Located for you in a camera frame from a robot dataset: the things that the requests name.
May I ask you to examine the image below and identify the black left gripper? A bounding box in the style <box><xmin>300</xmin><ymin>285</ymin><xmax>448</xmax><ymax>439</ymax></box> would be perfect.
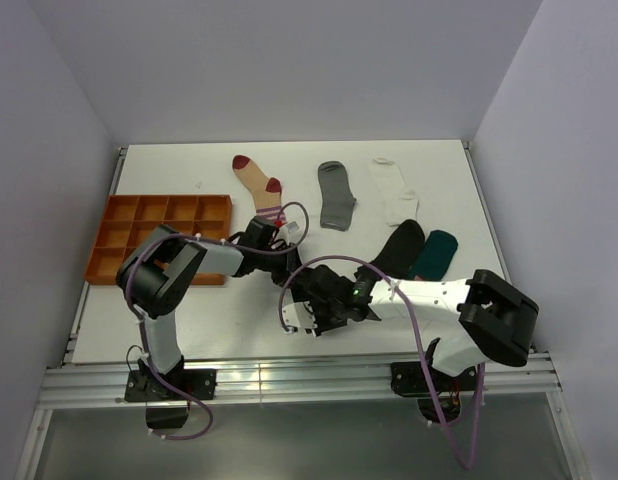
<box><xmin>256</xmin><ymin>242</ymin><xmax>307</xmax><ymax>289</ymax></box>

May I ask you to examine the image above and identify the black sock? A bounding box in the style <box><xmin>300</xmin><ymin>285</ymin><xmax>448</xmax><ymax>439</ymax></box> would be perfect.
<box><xmin>371</xmin><ymin>219</ymin><xmax>425</xmax><ymax>280</ymax></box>

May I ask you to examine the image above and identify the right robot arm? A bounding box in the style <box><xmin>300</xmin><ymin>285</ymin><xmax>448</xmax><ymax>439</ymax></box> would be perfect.
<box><xmin>292</xmin><ymin>261</ymin><xmax>539</xmax><ymax>390</ymax></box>

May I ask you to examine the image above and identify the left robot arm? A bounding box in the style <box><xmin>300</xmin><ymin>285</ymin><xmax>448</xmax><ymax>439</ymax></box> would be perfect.
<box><xmin>116</xmin><ymin>217</ymin><xmax>300</xmax><ymax>399</ymax></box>

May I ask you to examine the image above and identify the beige red striped sock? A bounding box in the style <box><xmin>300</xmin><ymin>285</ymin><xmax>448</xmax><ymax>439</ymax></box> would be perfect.
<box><xmin>232</xmin><ymin>155</ymin><xmax>286</xmax><ymax>226</ymax></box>

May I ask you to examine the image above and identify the grey sock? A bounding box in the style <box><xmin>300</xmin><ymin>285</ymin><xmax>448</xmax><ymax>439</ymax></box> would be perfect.
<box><xmin>317</xmin><ymin>161</ymin><xmax>356</xmax><ymax>232</ymax></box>

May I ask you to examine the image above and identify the white sock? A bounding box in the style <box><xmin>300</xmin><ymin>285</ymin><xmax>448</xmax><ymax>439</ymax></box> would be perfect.
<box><xmin>369</xmin><ymin>158</ymin><xmax>419</xmax><ymax>227</ymax></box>

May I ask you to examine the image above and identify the teal christmas sock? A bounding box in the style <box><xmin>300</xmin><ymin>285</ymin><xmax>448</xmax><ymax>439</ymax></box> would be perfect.
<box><xmin>408</xmin><ymin>230</ymin><xmax>458</xmax><ymax>281</ymax></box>

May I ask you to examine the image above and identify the orange compartment tray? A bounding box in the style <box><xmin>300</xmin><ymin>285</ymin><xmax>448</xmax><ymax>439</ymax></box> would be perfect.
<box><xmin>83</xmin><ymin>194</ymin><xmax>234</xmax><ymax>286</ymax></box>

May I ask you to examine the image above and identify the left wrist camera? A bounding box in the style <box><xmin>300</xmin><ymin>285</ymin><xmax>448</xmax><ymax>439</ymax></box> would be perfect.
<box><xmin>282</xmin><ymin>221</ymin><xmax>300</xmax><ymax>239</ymax></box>

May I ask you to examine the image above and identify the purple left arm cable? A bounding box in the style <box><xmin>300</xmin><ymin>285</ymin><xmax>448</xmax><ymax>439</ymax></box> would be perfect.
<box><xmin>123</xmin><ymin>201</ymin><xmax>310</xmax><ymax>442</ymax></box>

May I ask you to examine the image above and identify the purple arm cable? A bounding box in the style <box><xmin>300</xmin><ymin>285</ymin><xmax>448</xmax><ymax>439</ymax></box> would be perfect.
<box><xmin>278</xmin><ymin>254</ymin><xmax>486</xmax><ymax>470</ymax></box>
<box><xmin>123</xmin><ymin>201</ymin><xmax>310</xmax><ymax>442</ymax></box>

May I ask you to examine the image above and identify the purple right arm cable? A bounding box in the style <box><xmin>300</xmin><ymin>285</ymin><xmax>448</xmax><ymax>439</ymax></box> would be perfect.
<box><xmin>278</xmin><ymin>254</ymin><xmax>486</xmax><ymax>470</ymax></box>

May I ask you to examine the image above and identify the aluminium table frame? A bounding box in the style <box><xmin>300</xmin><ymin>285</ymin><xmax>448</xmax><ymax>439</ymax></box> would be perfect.
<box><xmin>18</xmin><ymin>144</ymin><xmax>593</xmax><ymax>480</ymax></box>

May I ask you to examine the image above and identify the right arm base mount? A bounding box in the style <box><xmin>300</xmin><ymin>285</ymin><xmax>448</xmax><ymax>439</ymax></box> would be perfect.
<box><xmin>390</xmin><ymin>361</ymin><xmax>478</xmax><ymax>423</ymax></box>

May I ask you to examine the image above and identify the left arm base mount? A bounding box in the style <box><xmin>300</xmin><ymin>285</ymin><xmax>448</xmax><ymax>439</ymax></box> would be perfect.
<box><xmin>124</xmin><ymin>368</ymin><xmax>218</xmax><ymax>431</ymax></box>

